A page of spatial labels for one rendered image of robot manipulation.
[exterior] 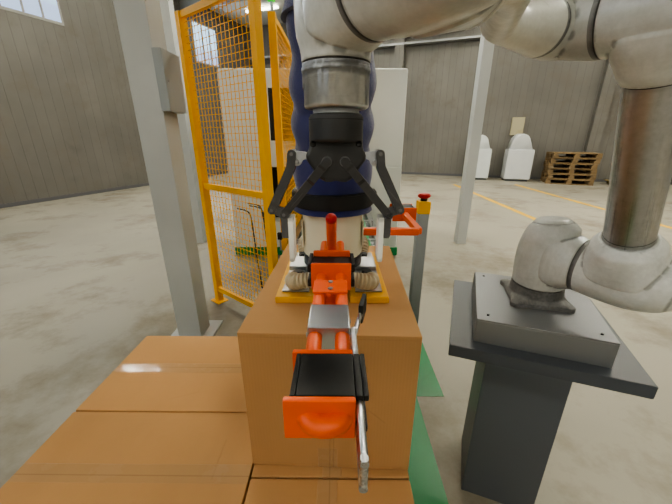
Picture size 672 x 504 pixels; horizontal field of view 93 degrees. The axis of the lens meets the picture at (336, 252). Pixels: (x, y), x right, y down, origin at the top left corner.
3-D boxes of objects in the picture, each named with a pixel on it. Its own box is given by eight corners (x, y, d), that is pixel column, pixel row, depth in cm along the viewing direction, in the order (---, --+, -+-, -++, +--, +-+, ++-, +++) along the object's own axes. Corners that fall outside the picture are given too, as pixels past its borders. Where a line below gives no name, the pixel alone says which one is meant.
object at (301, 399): (294, 380, 41) (292, 348, 40) (351, 381, 41) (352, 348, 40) (284, 438, 34) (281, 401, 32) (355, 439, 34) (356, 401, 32)
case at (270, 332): (291, 331, 139) (287, 244, 126) (384, 333, 138) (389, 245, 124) (252, 464, 83) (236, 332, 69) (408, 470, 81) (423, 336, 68)
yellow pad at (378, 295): (346, 256, 113) (346, 243, 112) (374, 256, 113) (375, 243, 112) (349, 304, 81) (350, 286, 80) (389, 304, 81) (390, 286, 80)
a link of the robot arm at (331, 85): (304, 71, 46) (305, 116, 48) (297, 57, 38) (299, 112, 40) (367, 71, 46) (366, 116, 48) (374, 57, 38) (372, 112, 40)
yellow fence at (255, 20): (210, 300, 278) (167, 11, 207) (220, 296, 286) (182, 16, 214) (278, 337, 227) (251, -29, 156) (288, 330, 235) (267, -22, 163)
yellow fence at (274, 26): (297, 255, 384) (289, 53, 312) (306, 255, 384) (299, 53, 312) (281, 303, 274) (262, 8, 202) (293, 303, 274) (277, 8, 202)
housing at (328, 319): (309, 327, 54) (308, 303, 52) (350, 327, 54) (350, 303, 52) (305, 354, 47) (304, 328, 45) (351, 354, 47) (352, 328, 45)
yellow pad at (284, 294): (292, 256, 113) (291, 242, 112) (320, 256, 113) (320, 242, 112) (275, 303, 81) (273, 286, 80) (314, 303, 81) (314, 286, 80)
